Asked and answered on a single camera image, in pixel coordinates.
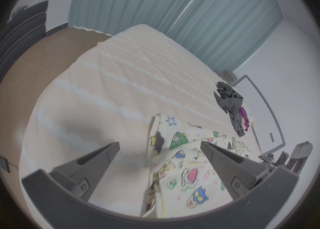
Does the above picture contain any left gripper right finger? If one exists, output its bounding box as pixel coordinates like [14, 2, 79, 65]
[200, 140, 269, 202]

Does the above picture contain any grey garment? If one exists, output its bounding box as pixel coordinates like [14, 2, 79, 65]
[228, 110, 247, 138]

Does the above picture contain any black chest of drawers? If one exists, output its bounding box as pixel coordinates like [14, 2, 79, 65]
[0, 0, 49, 83]

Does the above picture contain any black garment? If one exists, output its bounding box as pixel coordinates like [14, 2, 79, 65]
[213, 81, 244, 115]

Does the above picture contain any white printed pyjama top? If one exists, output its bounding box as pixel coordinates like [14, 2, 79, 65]
[140, 113, 251, 218]

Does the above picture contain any small black box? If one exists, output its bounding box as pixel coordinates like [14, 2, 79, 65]
[0, 157, 11, 173]

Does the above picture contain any bed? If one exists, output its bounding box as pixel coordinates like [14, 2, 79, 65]
[18, 24, 287, 218]

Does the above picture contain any white printed pillow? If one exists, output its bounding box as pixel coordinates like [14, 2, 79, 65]
[242, 99, 257, 126]

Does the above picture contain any purple garment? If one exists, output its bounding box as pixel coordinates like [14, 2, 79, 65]
[237, 106, 250, 132]

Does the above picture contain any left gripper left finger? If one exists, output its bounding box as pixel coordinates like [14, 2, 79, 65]
[48, 141, 121, 202]

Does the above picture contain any grey bedside table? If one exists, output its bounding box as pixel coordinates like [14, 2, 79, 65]
[214, 69, 237, 81]

